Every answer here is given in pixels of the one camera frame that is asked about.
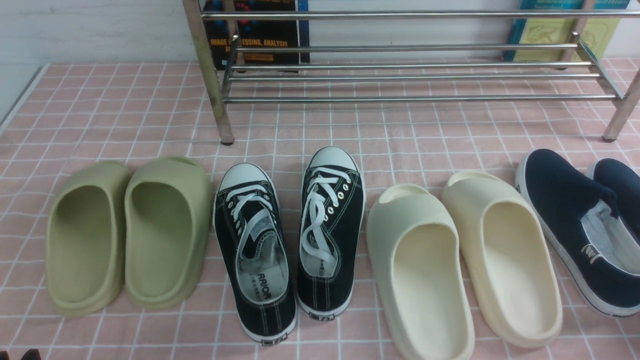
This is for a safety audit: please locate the black image processing book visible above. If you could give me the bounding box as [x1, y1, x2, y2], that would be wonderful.
[201, 0, 311, 71]

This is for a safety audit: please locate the navy slip-on shoe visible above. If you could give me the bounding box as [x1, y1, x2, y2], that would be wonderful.
[515, 148, 640, 318]
[585, 158, 640, 243]

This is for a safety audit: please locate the green foam slide right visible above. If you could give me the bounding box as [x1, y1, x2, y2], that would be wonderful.
[124, 156, 214, 310]

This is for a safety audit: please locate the green foam slide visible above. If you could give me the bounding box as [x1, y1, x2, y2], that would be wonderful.
[45, 161, 131, 317]
[124, 156, 214, 310]

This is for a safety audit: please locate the metal shoe rack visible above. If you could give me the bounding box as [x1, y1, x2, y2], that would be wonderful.
[182, 0, 640, 146]

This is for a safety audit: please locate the cream foam slide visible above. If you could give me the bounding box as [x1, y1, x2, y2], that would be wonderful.
[366, 183, 475, 360]
[441, 170, 563, 349]

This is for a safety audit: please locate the navy slip-on shoe right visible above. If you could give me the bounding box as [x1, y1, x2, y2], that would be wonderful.
[585, 158, 640, 243]

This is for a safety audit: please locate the green foam slide left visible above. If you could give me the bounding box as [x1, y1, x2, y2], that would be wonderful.
[45, 161, 131, 317]

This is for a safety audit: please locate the pink checkered tablecloth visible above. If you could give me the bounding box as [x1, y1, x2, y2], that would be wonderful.
[0, 63, 639, 360]

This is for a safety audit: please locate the cream foam slide left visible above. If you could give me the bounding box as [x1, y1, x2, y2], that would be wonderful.
[366, 183, 475, 360]

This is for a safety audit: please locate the teal yellow book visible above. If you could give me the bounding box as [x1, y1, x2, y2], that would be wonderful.
[502, 0, 620, 62]

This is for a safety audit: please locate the cream foam slide right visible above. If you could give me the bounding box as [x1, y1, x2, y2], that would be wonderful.
[441, 170, 563, 349]

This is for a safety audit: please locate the navy slip-on shoe left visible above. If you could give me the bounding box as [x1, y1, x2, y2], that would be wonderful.
[515, 148, 640, 318]

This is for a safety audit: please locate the black canvas sneaker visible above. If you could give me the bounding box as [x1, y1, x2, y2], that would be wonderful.
[296, 146, 366, 322]
[212, 162, 298, 346]

